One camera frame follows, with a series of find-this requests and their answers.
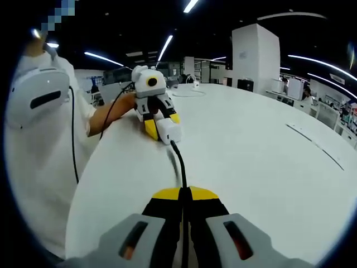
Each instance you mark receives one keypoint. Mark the person's left hand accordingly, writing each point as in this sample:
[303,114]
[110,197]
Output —
[128,105]

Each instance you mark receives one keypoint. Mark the small white box appliance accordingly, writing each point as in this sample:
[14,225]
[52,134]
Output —
[277,85]

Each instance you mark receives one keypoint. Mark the white charger adapter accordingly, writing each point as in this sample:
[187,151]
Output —
[170,129]

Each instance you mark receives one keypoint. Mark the white chest-worn device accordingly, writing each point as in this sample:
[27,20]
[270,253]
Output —
[36,83]

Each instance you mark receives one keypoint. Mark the white square pillar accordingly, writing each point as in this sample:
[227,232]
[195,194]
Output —
[255,58]

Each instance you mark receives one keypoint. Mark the person's white shirt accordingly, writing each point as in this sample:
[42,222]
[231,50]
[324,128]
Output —
[47,173]

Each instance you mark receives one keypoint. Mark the long ceiling light strip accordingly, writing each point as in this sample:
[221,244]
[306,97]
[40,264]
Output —
[191,5]

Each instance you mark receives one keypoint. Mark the large white box appliance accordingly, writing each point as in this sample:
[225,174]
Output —
[295,89]

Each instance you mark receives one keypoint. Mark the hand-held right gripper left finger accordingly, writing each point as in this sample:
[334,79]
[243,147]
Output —
[134,243]

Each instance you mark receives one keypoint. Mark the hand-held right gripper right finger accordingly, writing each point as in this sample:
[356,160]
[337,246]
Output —
[223,243]

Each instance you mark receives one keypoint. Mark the ceiling air vent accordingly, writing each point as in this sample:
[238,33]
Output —
[337,78]

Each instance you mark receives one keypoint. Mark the thin ceiling light strip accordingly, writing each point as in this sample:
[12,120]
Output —
[329,82]
[320,64]

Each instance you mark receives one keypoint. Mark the black cabinet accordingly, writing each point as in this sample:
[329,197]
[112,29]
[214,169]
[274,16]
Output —
[245,85]

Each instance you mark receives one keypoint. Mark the row of white office cabinets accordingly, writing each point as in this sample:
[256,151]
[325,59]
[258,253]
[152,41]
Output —
[329,114]

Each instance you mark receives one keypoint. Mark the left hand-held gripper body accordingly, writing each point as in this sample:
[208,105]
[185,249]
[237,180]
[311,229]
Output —
[145,86]

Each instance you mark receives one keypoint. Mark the short ceiling light strip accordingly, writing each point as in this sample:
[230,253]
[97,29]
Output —
[165,47]
[103,58]

